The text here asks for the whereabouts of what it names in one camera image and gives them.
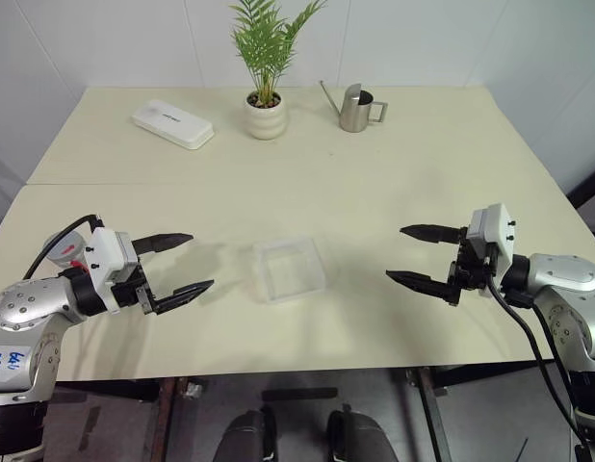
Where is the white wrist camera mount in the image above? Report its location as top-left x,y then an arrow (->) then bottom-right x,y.
465,202 -> 519,295
84,226 -> 143,291

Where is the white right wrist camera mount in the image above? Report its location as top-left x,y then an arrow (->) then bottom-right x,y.
465,202 -> 519,295

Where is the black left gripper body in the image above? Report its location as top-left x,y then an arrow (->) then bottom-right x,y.
110,268 -> 160,317

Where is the black metal table leg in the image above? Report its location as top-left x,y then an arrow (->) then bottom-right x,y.
414,367 -> 456,462

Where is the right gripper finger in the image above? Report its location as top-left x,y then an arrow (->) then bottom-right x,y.
384,269 -> 453,300
399,222 -> 465,245

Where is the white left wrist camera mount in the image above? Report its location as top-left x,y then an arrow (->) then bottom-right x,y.
84,226 -> 143,291

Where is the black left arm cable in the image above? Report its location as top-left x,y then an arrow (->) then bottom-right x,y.
21,214 -> 106,282

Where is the white flat rectangular box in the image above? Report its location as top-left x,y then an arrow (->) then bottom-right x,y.
130,98 -> 216,151

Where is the dark rounded shape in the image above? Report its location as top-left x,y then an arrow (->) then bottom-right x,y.
221,406 -> 279,462
325,403 -> 395,462

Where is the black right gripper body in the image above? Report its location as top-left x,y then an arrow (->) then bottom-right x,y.
445,225 -> 497,308

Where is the rusty metal table leg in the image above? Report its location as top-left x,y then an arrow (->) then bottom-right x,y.
143,376 -> 192,462

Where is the black slanted post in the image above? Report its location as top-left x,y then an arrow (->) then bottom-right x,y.
565,162 -> 595,210

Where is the steel watering can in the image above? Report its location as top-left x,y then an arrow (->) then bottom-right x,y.
318,79 -> 391,133

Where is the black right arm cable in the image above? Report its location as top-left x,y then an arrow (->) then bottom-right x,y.
484,269 -> 593,456

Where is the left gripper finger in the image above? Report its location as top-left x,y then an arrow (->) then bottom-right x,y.
132,231 -> 195,256
150,279 -> 217,318

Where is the white ribbed plant pot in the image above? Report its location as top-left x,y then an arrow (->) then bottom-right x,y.
243,90 -> 286,141

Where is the black table crossbar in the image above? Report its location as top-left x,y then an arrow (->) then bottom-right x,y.
260,386 -> 340,403

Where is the clear plastic container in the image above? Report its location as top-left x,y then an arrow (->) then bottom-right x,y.
250,234 -> 326,306

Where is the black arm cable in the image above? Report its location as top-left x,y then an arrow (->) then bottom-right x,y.
21,214 -> 106,282
484,269 -> 593,456

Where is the green fern plant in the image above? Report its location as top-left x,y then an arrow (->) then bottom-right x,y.
227,0 -> 328,106

